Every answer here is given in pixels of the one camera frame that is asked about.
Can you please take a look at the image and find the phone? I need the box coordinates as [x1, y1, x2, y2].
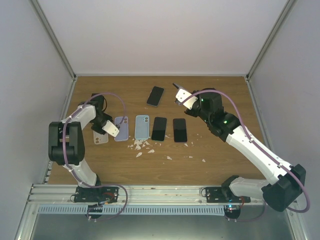
[114, 116, 129, 142]
[93, 131, 109, 145]
[146, 86, 165, 107]

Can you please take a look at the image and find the light blue phone case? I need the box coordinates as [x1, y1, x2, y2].
[134, 114, 150, 140]

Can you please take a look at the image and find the purple smartphone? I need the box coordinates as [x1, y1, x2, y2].
[173, 118, 188, 143]

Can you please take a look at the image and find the black smartphone from white case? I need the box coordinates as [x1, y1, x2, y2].
[172, 83, 183, 89]

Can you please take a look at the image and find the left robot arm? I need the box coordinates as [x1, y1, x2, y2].
[48, 93, 113, 202]

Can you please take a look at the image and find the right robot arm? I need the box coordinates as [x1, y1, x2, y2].
[175, 88, 311, 213]

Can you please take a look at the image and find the white debris pile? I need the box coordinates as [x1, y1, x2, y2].
[127, 136, 156, 158]

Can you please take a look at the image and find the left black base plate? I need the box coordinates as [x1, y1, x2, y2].
[70, 186, 119, 204]

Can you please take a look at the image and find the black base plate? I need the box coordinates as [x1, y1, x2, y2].
[70, 186, 119, 204]
[200, 186, 251, 204]

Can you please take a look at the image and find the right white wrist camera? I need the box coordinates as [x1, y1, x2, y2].
[175, 88, 198, 110]

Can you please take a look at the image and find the aluminium rail frame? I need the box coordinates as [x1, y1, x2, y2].
[27, 184, 298, 205]

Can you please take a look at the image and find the grey slotted cable duct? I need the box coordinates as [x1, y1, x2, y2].
[38, 204, 225, 216]

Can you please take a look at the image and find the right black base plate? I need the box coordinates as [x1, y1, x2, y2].
[200, 186, 251, 204]

